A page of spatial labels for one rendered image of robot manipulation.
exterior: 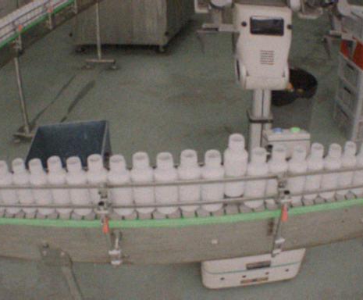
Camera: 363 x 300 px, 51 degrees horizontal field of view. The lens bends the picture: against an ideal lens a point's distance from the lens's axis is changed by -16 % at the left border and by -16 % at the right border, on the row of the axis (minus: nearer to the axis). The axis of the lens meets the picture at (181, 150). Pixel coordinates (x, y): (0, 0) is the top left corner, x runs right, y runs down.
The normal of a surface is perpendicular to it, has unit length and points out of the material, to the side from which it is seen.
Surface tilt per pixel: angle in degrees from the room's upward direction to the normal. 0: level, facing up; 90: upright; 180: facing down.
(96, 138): 90
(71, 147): 90
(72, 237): 90
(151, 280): 0
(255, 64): 90
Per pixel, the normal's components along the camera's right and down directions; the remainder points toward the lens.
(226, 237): 0.06, 0.56
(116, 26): -0.25, 0.55
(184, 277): -0.02, -0.83
